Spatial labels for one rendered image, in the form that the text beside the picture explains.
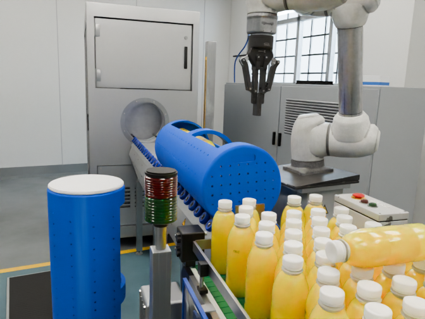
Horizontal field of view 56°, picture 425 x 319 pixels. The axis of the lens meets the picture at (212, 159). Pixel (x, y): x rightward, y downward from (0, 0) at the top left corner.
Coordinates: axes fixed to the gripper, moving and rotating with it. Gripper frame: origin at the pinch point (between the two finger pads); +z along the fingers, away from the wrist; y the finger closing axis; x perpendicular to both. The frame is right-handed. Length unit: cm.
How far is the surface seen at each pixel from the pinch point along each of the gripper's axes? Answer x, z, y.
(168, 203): -42, 17, -36
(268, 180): 4.6, 25.7, 7.8
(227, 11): 556, -128, 189
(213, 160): 5.2, 18.3, -11.8
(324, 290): -63, 26, -15
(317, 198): -14.6, 26.7, 14.5
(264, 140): 233, 46, 116
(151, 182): -41, 13, -39
